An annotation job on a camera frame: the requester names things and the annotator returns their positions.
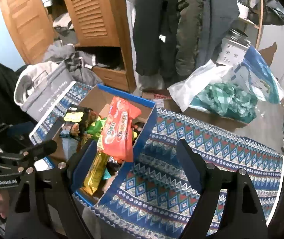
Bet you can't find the yellow long snack pack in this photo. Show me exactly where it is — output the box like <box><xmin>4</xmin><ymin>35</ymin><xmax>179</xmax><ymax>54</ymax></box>
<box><xmin>83</xmin><ymin>147</ymin><xmax>110</xmax><ymax>196</ymax></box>

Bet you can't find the yellow black small snack pack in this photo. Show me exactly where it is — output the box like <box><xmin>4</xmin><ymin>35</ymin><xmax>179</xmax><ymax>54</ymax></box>
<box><xmin>59</xmin><ymin>104</ymin><xmax>98</xmax><ymax>140</ymax></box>

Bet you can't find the green snack pack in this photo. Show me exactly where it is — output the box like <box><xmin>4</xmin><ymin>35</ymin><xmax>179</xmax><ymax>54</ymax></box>
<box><xmin>86</xmin><ymin>117</ymin><xmax>106</xmax><ymax>141</ymax></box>

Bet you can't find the blue cardboard box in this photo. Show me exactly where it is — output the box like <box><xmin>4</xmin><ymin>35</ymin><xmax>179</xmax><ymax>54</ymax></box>
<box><xmin>48</xmin><ymin>84</ymin><xmax>157</xmax><ymax>207</ymax></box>

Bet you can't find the red orange snack pack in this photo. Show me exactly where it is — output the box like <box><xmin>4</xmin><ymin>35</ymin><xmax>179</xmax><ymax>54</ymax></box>
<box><xmin>97</xmin><ymin>97</ymin><xmax>141</xmax><ymax>162</ymax></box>

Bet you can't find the grey tote bag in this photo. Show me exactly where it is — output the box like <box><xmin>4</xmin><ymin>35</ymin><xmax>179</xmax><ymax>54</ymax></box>
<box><xmin>14</xmin><ymin>61</ymin><xmax>74</xmax><ymax>121</ymax></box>

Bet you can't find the patterned blue tablecloth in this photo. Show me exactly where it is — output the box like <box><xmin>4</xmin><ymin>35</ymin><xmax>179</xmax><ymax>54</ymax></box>
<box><xmin>30</xmin><ymin>81</ymin><xmax>284</xmax><ymax>238</ymax></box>

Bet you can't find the teal crumpled cloth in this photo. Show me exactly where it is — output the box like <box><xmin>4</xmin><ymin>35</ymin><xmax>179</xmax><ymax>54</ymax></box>
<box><xmin>189</xmin><ymin>83</ymin><xmax>257</xmax><ymax>123</ymax></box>

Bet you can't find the grey clothes pile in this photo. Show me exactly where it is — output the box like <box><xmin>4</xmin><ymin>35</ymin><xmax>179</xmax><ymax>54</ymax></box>
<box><xmin>43</xmin><ymin>12</ymin><xmax>103</xmax><ymax>86</ymax></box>

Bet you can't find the brown cardboard box on floor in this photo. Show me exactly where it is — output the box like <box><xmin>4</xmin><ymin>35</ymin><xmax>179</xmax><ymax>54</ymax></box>
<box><xmin>142</xmin><ymin>90</ymin><xmax>247</xmax><ymax>132</ymax></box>

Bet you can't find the blue white plastic bag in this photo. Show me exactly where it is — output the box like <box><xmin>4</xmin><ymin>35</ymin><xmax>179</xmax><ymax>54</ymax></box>
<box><xmin>231</xmin><ymin>46</ymin><xmax>284</xmax><ymax>104</ymax></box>

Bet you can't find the wooden panel door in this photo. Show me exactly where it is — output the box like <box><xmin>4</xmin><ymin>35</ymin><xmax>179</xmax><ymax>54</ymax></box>
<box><xmin>0</xmin><ymin>0</ymin><xmax>56</xmax><ymax>64</ymax></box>

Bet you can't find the wooden louvered wardrobe door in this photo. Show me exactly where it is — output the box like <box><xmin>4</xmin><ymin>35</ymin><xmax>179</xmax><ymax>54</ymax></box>
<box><xmin>64</xmin><ymin>0</ymin><xmax>136</xmax><ymax>92</ymax></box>

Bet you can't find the black hanging coat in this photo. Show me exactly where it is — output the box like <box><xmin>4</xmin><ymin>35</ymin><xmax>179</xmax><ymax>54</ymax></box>
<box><xmin>133</xmin><ymin>0</ymin><xmax>179</xmax><ymax>79</ymax></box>

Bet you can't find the olive green hanging coat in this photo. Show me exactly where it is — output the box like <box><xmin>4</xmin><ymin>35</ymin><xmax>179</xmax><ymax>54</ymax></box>
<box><xmin>175</xmin><ymin>0</ymin><xmax>203</xmax><ymax>81</ymax></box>

